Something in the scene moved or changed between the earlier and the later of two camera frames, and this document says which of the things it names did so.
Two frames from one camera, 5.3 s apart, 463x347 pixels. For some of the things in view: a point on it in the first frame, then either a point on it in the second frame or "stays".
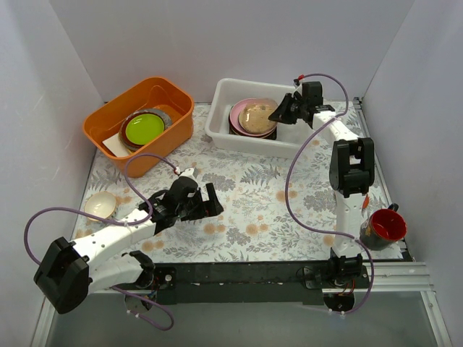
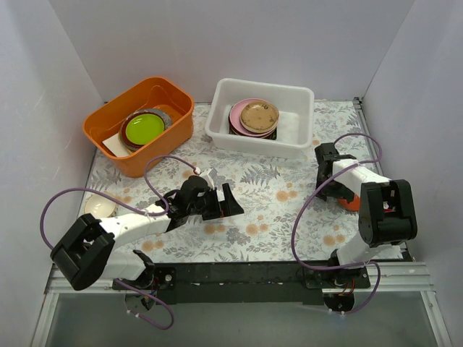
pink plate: [234, 118] stays
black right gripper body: [294, 108] to [326, 159]
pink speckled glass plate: [254, 116] stays
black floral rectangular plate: [273, 136] stays
